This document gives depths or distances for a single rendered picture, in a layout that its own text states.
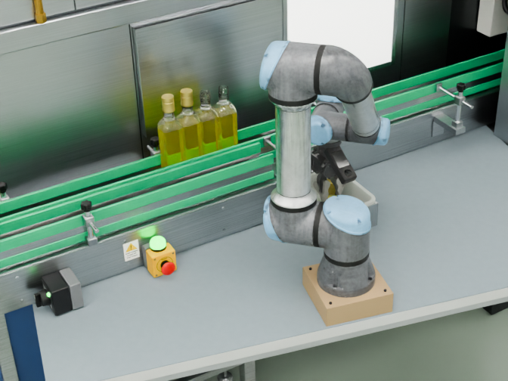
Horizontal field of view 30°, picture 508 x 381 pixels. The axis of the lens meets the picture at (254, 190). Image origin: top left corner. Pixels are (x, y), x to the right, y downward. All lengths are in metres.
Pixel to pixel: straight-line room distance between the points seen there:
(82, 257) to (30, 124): 0.40
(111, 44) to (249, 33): 0.42
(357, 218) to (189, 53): 0.75
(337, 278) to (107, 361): 0.61
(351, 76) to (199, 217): 0.72
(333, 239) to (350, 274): 0.11
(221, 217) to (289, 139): 0.52
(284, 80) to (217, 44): 0.64
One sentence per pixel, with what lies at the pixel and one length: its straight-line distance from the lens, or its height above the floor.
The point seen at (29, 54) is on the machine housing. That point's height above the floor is 1.31.
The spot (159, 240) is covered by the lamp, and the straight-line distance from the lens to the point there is 2.57.
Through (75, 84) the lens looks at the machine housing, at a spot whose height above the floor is 1.19.
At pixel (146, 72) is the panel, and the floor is 1.19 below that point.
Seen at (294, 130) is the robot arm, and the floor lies 1.25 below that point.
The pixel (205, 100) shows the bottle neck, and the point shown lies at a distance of 2.67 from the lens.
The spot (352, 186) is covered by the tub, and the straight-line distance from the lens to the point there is 2.82.
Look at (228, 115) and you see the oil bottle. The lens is 2.70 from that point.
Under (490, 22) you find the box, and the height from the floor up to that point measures 1.06.
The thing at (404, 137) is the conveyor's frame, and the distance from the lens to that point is 3.10.
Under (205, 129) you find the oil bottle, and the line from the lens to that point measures 2.69.
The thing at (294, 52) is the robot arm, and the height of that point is 1.45.
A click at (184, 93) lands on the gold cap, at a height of 1.16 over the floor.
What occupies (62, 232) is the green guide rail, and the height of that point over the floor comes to 0.93.
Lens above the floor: 2.36
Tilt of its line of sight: 33 degrees down
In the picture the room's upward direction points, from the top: 2 degrees counter-clockwise
